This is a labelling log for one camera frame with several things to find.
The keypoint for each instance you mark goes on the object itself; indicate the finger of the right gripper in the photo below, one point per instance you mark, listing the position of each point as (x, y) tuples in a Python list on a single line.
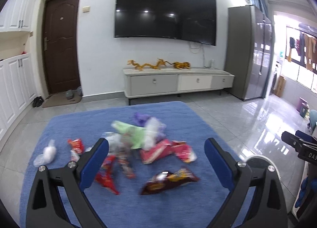
[(296, 142), (305, 137)]

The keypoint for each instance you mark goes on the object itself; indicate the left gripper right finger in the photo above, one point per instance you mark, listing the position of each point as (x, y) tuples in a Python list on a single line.
[(267, 207)]

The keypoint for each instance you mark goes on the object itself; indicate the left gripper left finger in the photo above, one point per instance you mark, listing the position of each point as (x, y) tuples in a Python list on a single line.
[(45, 207)]

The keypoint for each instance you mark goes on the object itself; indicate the red chip bag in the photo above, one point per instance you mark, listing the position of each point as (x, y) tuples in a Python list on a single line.
[(105, 175)]

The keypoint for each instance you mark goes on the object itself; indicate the dark brown snack bag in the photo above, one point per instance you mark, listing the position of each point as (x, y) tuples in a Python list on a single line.
[(168, 180)]

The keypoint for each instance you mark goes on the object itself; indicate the white round trash bin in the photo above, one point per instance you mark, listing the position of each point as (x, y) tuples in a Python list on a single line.
[(262, 162)]

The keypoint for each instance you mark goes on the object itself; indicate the purple plastic bin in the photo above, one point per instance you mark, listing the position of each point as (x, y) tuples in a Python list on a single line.
[(302, 107)]

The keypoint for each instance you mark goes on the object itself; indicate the blue fuzzy blanket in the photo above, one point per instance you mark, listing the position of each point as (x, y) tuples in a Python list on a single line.
[(190, 205)]

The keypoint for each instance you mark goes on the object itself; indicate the cardboard box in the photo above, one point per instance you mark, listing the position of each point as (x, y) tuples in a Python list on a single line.
[(280, 86)]

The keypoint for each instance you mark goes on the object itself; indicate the crumpled clear plastic bag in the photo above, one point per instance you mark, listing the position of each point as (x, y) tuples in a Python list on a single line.
[(47, 156)]

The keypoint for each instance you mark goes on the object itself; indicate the small red snack packet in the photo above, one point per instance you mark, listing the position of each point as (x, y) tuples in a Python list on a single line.
[(76, 146)]

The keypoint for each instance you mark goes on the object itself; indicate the red white snack bag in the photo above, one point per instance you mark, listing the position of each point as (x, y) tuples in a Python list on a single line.
[(183, 151)]

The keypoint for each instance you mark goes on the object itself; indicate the hanging clothes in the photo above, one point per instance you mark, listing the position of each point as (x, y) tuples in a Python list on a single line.
[(301, 46)]

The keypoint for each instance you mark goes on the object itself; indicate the dark candy wrapper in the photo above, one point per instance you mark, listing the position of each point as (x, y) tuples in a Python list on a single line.
[(124, 163)]

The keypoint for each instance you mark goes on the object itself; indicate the pink red snack bag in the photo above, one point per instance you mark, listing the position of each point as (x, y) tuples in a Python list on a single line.
[(159, 151)]

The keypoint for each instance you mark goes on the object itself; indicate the grey double-door refrigerator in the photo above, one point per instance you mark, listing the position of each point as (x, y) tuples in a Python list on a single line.
[(248, 55)]

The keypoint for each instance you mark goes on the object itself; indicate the black shoes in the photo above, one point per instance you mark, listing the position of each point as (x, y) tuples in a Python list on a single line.
[(38, 101)]

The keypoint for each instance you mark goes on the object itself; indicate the brown door mat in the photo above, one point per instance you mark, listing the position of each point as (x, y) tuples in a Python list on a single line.
[(60, 99)]

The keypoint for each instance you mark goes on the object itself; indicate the white power strip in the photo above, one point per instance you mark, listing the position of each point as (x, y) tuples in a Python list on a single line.
[(209, 64)]

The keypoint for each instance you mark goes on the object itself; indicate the grey slippers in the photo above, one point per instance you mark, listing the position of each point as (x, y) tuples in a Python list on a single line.
[(70, 94)]

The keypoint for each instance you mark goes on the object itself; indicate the green plastic wrapper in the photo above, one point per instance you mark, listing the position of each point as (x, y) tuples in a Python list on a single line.
[(135, 135)]

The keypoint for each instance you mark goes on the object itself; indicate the white translucent plastic bag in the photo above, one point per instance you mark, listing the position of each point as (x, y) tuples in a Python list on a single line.
[(154, 133)]

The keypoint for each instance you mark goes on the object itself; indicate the white shoe cabinet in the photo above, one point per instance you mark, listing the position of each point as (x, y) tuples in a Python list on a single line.
[(17, 79)]

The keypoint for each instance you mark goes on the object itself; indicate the purple plastic wrapper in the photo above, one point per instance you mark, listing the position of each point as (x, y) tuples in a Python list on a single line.
[(141, 119)]

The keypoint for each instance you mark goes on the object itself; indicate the white TV cabinet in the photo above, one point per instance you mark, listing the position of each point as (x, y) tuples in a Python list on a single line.
[(170, 81)]

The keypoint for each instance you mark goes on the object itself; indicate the dark brown entrance door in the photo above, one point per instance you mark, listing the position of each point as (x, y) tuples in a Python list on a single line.
[(59, 45)]

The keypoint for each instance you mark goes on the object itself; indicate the golden dragon figurine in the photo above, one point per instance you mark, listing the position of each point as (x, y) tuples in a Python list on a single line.
[(159, 63)]

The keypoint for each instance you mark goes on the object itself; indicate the large black wall television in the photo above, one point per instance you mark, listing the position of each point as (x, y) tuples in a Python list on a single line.
[(189, 20)]

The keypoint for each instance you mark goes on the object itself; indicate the wall light switch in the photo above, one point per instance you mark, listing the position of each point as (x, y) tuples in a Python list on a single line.
[(86, 9)]

